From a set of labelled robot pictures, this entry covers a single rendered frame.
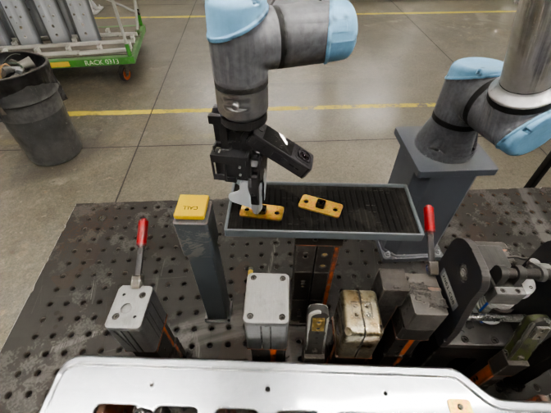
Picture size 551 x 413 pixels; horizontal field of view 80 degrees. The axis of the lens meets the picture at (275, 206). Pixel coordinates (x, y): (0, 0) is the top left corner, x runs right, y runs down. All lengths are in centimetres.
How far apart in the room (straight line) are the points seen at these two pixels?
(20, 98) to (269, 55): 244
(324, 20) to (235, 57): 12
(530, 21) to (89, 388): 95
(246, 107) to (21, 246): 223
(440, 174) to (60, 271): 120
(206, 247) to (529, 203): 131
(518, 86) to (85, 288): 123
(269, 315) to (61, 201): 230
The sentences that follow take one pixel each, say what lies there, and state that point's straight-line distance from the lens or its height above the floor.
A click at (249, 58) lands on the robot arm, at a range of 44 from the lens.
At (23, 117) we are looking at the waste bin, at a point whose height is 44.
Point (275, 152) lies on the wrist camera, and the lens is 52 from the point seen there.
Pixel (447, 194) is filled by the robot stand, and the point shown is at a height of 100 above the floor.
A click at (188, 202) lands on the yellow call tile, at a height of 116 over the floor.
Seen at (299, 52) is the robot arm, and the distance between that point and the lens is 46.
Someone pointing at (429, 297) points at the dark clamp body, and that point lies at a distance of 69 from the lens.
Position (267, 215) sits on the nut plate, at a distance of 64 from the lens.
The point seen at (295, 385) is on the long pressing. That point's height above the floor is 100.
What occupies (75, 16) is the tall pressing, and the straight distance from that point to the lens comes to 439.
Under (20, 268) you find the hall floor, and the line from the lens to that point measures 246.
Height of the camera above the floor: 164
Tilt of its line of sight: 46 degrees down
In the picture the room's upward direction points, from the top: straight up
